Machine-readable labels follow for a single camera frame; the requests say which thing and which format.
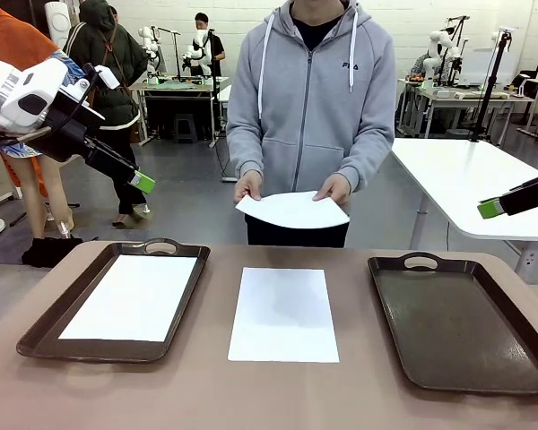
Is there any white side table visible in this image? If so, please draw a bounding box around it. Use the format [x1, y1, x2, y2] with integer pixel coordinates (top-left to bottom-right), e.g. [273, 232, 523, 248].
[389, 137, 538, 284]

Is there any white A4 sheet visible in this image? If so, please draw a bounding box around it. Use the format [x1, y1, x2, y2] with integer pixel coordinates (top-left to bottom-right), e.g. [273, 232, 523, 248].
[227, 267, 341, 364]
[57, 254, 199, 343]

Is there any white A4 paper stack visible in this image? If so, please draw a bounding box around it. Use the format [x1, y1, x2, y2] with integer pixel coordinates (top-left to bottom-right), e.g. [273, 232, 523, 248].
[235, 190, 351, 230]

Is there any person's right forearm grey sleeve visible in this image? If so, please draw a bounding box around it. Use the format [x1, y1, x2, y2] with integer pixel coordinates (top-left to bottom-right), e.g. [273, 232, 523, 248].
[226, 125, 266, 179]

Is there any person in grey hoodie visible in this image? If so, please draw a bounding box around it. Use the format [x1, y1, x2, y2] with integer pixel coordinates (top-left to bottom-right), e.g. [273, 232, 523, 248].
[226, 0, 398, 248]

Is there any black bag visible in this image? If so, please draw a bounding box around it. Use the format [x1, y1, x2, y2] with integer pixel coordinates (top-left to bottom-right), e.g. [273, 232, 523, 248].
[21, 236, 84, 269]

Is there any person in dark green coat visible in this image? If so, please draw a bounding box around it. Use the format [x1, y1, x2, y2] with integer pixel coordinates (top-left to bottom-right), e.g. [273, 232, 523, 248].
[62, 0, 150, 228]

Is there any black tripod stand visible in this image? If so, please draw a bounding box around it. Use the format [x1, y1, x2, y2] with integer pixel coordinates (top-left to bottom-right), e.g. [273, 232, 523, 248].
[468, 27, 516, 143]

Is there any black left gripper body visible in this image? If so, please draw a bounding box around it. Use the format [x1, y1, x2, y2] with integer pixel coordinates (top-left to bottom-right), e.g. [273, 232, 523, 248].
[30, 92, 107, 163]

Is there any person in black T-shirt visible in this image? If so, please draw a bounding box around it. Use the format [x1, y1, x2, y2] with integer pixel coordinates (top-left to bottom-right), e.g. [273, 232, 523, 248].
[192, 12, 227, 78]

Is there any person's left forearm grey sleeve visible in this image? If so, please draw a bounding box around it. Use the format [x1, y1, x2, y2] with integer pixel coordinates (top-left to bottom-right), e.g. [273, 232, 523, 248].
[335, 125, 396, 185]

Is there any grey stool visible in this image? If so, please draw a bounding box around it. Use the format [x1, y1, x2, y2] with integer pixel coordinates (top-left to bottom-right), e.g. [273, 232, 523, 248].
[174, 112, 198, 143]

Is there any person's right hand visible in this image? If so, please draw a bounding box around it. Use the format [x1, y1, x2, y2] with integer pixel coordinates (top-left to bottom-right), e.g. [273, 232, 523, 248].
[232, 172, 264, 205]

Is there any brown plastic tray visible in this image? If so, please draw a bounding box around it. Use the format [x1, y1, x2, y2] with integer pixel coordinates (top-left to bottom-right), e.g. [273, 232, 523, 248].
[16, 236, 212, 364]
[367, 252, 538, 395]

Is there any person's left hand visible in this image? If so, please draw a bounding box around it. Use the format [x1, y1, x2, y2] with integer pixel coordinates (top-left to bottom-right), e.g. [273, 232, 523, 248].
[312, 173, 352, 208]

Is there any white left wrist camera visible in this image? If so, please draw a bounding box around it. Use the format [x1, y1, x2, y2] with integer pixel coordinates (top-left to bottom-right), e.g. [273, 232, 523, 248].
[82, 62, 121, 90]

